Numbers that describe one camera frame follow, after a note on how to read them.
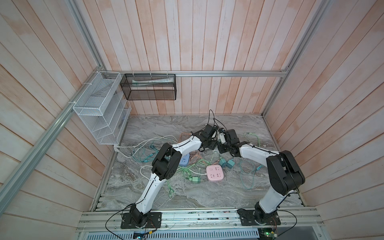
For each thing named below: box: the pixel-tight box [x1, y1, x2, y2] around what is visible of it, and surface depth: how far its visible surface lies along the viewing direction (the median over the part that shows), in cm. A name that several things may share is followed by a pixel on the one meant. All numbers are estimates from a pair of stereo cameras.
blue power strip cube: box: [179, 153, 191, 167], surface depth 94 cm
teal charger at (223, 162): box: [219, 158, 228, 168], surface depth 92 cm
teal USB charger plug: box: [226, 158, 235, 169], surface depth 93 cm
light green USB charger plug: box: [192, 176, 201, 184], surface depth 85 cm
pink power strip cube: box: [206, 164, 224, 182], surface depth 88 cm
